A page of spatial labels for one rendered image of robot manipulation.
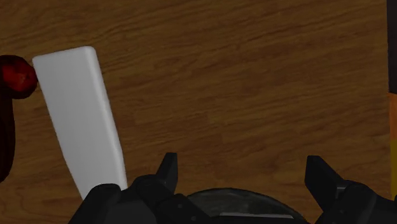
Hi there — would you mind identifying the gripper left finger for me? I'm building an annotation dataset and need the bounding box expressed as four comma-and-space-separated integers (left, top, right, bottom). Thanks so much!
68, 152, 212, 224

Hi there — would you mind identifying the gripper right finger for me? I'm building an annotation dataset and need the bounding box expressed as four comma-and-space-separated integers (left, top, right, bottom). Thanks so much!
304, 155, 397, 224

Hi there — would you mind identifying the white flat rectangular bar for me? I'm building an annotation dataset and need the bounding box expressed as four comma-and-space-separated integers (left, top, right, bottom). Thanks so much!
32, 45, 129, 200

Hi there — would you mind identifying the dark red round object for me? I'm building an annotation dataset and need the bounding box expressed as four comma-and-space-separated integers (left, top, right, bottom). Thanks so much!
0, 55, 39, 183

